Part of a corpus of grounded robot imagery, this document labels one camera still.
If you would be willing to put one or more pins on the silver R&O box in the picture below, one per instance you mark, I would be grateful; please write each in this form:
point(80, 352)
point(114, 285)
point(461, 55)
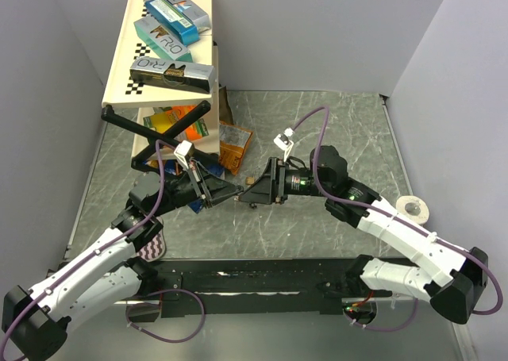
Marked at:
point(194, 13)

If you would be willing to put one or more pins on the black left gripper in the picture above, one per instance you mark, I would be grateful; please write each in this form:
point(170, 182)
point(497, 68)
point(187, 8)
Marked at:
point(213, 187)

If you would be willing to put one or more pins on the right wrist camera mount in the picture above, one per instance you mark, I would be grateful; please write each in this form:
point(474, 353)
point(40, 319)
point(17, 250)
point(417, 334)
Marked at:
point(285, 143)

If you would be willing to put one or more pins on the cream two-tier shelf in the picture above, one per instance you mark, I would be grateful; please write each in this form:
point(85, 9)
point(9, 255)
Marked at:
point(122, 92)

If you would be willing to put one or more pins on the orange sponge package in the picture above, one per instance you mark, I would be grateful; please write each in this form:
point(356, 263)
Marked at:
point(165, 118)

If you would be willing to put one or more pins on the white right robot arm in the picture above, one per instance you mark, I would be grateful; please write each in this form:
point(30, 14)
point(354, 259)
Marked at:
point(450, 279)

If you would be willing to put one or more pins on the blue foil box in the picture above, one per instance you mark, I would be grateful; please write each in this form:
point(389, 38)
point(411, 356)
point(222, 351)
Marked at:
point(168, 16)

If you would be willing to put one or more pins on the teal R&O box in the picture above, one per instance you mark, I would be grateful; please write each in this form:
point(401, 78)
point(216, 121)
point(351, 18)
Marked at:
point(162, 41)

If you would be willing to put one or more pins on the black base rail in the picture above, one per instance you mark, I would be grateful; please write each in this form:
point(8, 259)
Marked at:
point(237, 286)

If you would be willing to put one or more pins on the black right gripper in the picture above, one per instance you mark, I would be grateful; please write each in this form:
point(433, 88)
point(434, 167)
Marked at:
point(271, 186)

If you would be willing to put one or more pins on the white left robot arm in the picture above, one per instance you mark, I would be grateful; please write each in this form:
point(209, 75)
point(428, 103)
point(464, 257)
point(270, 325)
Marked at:
point(39, 319)

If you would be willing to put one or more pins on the dark grey R&O box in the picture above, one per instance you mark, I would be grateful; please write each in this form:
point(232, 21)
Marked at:
point(176, 75)

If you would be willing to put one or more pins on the white tape roll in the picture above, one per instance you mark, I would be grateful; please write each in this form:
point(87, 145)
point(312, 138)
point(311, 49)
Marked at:
point(414, 208)

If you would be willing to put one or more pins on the orange Kettle chips bag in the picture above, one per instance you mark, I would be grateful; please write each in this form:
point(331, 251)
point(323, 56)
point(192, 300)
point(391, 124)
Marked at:
point(234, 142)

